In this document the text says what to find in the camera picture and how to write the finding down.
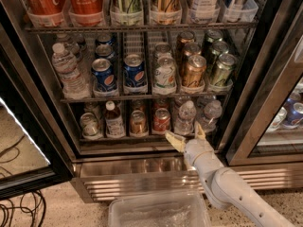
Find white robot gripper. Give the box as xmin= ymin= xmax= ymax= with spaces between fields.
xmin=165 ymin=121 xmax=223 ymax=178

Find clear water bottle bottom shelf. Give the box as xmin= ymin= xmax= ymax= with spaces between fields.
xmin=174 ymin=100 xmax=197 ymax=135

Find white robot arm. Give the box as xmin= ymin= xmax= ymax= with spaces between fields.
xmin=165 ymin=122 xmax=295 ymax=227

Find red soda can bottom shelf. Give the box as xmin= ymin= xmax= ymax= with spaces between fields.
xmin=152 ymin=108 xmax=170 ymax=134

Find clear water bottle bottom right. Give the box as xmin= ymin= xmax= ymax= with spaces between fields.
xmin=196 ymin=100 xmax=223 ymax=133

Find gold soda can bottom shelf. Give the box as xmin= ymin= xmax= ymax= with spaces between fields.
xmin=130 ymin=110 xmax=148 ymax=137

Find gold can middle shelf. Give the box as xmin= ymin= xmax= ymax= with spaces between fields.
xmin=181 ymin=55 xmax=206 ymax=93

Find brown drink bottle white cap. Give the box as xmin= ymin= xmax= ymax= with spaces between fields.
xmin=105 ymin=100 xmax=125 ymax=138

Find green can middle shelf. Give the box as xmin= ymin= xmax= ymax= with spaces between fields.
xmin=207 ymin=53 xmax=237 ymax=92

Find steel fridge door right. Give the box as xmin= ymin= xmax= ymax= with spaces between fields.
xmin=226 ymin=0 xmax=303 ymax=166

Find steel fridge base grille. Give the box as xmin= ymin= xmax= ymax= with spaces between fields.
xmin=71 ymin=152 xmax=303 ymax=203

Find blue pepsi can right fridge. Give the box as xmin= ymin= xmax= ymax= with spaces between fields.
xmin=283 ymin=102 xmax=303 ymax=129

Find large water bottle middle shelf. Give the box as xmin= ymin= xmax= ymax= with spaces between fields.
xmin=52 ymin=43 xmax=91 ymax=99

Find amber bottle top shelf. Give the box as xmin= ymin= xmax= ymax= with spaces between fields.
xmin=150 ymin=0 xmax=182 ymax=26

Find white label bottle top shelf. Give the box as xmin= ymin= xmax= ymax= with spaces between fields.
xmin=187 ymin=0 xmax=220 ymax=24

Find green yellow bottle top shelf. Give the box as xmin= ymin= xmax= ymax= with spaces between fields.
xmin=110 ymin=0 xmax=143 ymax=26

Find black fridge door left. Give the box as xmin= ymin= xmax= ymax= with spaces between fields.
xmin=0 ymin=0 xmax=73 ymax=200

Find red coca-cola bottle right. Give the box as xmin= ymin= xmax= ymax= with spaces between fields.
xmin=70 ymin=0 xmax=102 ymax=26

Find red coca-cola bottle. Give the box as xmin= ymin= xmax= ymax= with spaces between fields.
xmin=27 ymin=0 xmax=66 ymax=27
xmin=70 ymin=0 xmax=102 ymax=26

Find red coca-cola bottle left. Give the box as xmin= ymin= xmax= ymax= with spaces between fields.
xmin=27 ymin=0 xmax=66 ymax=27

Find white green soda can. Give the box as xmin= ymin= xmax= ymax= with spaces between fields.
xmin=153 ymin=56 xmax=177 ymax=95

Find clear plastic bin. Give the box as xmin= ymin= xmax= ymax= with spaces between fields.
xmin=108 ymin=190 xmax=211 ymax=227

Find blue pepsi can centre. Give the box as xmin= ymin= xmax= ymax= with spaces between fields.
xmin=123 ymin=54 xmax=148 ymax=94

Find blue pepsi can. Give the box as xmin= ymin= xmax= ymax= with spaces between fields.
xmin=91 ymin=58 xmax=118 ymax=97
xmin=123 ymin=54 xmax=148 ymax=94

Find silver can bottom left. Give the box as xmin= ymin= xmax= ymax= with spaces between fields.
xmin=80 ymin=113 xmax=103 ymax=140

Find blue pepsi can front left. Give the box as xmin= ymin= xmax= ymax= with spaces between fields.
xmin=91 ymin=58 xmax=118 ymax=97

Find black cables on floor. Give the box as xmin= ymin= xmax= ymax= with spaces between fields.
xmin=0 ymin=190 xmax=47 ymax=227

